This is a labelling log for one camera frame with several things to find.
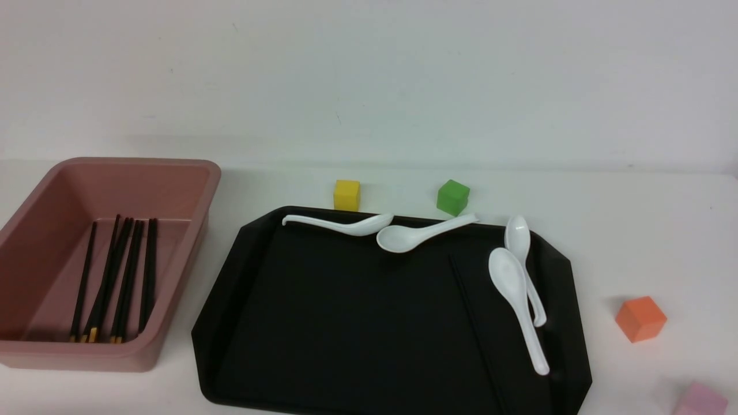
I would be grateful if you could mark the orange cube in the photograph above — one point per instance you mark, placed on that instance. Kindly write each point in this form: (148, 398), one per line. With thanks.
(640, 319)

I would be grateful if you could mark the pink cube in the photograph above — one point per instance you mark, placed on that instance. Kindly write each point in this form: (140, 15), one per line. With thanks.
(698, 398)

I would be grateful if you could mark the white spoon centre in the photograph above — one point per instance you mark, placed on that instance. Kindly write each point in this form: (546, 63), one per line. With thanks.
(401, 239)

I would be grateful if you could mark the black chopstick on tray right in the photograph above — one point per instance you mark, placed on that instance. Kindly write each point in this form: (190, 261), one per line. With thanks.
(476, 334)

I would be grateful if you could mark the white spoon front right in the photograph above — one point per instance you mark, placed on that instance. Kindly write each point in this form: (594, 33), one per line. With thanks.
(508, 277)

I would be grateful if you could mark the white spoon far left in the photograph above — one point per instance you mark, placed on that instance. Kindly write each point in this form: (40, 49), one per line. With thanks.
(369, 226)

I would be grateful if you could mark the pink plastic bin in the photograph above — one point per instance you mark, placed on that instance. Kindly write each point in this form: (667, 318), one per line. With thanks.
(43, 251)

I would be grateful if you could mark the green cube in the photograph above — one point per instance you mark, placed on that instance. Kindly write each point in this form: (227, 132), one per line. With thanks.
(452, 198)

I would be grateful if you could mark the black plastic tray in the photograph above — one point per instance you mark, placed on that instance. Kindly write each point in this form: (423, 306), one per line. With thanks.
(306, 320)

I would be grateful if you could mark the white spoon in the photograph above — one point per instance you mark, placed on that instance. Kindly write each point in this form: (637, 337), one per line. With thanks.
(401, 239)
(508, 277)
(369, 226)
(518, 241)

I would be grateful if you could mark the black chopstick bin leftmost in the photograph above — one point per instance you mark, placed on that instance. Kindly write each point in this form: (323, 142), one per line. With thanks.
(81, 292)

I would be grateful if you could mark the yellow cube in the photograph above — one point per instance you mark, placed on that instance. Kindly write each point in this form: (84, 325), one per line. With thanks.
(347, 195)

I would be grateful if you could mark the white spoon back right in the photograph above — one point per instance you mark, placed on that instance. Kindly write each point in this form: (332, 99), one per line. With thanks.
(518, 241)

